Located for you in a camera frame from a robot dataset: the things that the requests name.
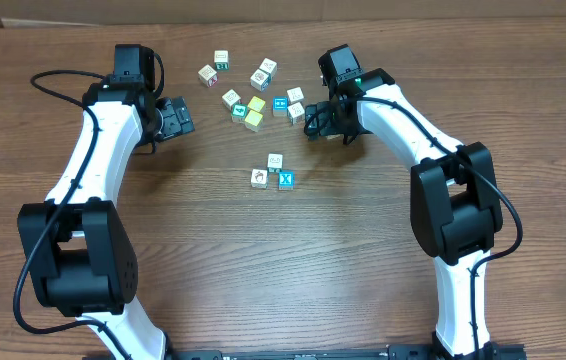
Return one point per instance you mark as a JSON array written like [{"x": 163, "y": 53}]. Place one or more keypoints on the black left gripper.
[{"x": 181, "y": 118}]

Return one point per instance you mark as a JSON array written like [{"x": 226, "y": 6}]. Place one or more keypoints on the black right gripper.
[{"x": 316, "y": 120}]

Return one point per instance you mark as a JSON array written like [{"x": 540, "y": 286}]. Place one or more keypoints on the white block brown picture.
[{"x": 296, "y": 113}]

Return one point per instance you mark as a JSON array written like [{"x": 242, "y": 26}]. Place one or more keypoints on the yellow block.
[
  {"x": 253, "y": 120},
  {"x": 256, "y": 104}
]

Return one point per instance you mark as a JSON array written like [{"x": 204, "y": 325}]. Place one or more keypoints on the white block teal side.
[{"x": 286, "y": 180}]

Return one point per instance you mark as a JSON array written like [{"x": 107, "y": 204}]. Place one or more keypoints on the white acorn picture block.
[{"x": 259, "y": 178}]

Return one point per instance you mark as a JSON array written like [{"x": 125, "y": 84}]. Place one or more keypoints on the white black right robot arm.
[{"x": 455, "y": 208}]

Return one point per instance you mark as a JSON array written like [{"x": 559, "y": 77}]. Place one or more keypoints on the white block red side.
[{"x": 208, "y": 75}]

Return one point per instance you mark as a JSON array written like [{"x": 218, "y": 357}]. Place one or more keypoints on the white block red trim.
[{"x": 230, "y": 99}]

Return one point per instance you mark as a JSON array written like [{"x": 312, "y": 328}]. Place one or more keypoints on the green number four block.
[{"x": 239, "y": 113}]

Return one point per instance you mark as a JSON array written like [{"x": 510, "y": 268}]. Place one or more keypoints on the white block green side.
[{"x": 221, "y": 60}]

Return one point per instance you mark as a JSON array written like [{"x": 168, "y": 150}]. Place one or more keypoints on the white block blue side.
[{"x": 260, "y": 80}]

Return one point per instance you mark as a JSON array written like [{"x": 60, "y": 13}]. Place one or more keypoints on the brown cardboard backdrop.
[{"x": 135, "y": 12}]

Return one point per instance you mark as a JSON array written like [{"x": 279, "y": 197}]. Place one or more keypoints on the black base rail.
[{"x": 391, "y": 352}]

